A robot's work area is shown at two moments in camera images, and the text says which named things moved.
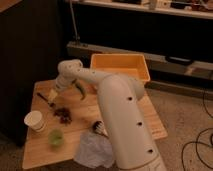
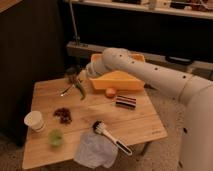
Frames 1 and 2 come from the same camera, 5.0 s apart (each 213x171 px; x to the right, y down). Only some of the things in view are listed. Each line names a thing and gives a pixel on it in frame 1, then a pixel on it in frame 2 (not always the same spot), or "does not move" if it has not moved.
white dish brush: [98, 127] does not move
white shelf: [144, 7] does not move
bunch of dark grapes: [64, 115] does not move
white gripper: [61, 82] -> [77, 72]
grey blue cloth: [94, 150] does not move
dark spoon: [48, 103] -> [62, 95]
